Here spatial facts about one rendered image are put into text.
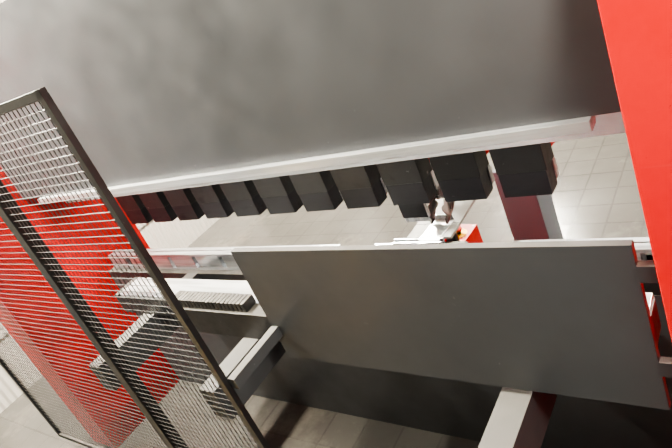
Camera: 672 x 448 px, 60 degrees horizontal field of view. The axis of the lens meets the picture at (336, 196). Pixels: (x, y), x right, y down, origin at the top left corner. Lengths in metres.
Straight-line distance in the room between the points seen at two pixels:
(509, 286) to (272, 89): 0.90
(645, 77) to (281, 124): 1.15
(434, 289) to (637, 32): 0.79
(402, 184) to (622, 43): 1.13
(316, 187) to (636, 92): 1.40
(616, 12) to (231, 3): 1.12
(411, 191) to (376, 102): 0.45
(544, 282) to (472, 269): 0.16
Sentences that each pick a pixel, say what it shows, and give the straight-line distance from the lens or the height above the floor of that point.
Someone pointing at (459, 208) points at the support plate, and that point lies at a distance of 2.24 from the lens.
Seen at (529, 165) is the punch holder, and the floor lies 1.28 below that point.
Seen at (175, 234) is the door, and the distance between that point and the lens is 5.84.
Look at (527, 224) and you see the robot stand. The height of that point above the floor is 0.47.
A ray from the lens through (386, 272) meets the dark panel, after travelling 1.51.
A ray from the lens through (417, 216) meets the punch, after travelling 2.05.
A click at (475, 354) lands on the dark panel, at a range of 1.58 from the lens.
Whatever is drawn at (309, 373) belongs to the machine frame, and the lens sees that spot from 3.02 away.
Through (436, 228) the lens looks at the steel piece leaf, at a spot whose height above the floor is 1.00.
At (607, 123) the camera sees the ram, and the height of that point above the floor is 1.37.
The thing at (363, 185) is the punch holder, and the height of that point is 1.27.
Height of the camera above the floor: 2.05
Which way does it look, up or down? 22 degrees down
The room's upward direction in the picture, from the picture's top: 24 degrees counter-clockwise
